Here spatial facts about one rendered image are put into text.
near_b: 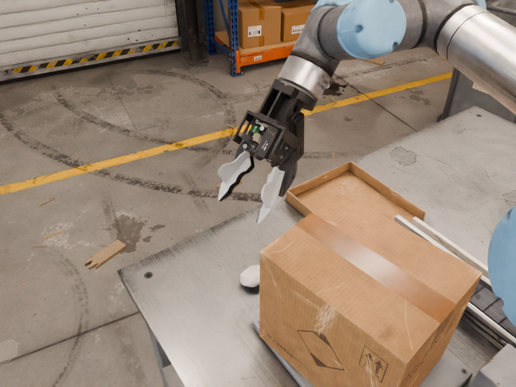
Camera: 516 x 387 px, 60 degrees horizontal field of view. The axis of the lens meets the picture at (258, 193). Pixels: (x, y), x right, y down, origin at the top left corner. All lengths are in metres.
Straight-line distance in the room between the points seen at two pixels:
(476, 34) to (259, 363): 0.73
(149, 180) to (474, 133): 1.86
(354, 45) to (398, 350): 0.43
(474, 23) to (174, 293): 0.84
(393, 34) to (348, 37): 0.06
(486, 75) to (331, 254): 0.38
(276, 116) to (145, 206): 2.02
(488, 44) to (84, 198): 2.48
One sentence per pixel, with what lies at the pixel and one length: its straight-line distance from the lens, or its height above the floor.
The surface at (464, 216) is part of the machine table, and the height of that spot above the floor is 0.83.
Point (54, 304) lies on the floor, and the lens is 2.32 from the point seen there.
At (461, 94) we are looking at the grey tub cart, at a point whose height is 0.38.
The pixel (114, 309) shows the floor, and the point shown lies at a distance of 2.20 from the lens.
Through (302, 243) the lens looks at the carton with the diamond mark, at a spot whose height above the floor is 1.12.
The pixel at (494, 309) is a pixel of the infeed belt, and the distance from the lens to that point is 1.14.
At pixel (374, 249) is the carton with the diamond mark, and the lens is 0.83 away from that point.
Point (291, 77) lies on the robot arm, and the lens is 0.69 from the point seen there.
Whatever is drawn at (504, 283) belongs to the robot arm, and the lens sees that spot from 0.43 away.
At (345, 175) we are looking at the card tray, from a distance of 1.46.
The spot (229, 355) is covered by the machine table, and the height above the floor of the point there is 0.83.
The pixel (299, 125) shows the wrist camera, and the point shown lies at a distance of 0.72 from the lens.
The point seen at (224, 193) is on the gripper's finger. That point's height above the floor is 1.24.
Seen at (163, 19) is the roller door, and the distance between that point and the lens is 4.42.
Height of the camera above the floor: 1.71
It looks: 40 degrees down
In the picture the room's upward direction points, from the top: straight up
